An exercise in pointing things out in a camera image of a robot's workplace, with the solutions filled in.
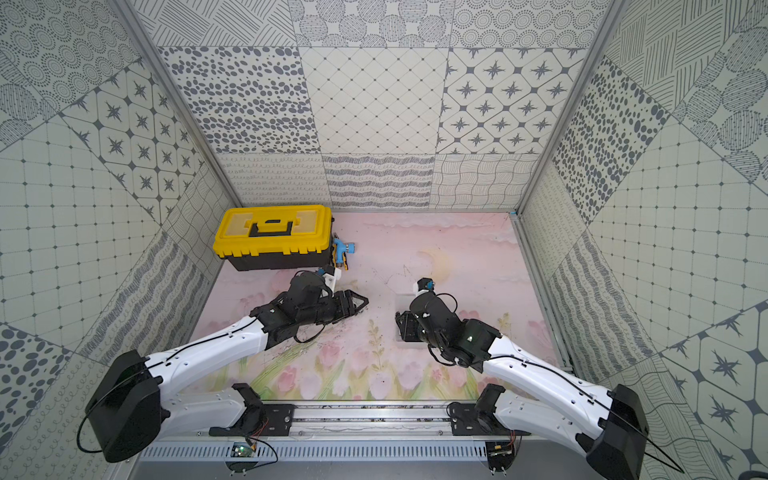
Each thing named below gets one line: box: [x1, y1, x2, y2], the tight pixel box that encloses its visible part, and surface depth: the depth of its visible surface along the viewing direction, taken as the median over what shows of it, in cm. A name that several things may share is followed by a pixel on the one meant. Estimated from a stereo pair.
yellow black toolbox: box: [212, 205, 334, 272], surface depth 94 cm
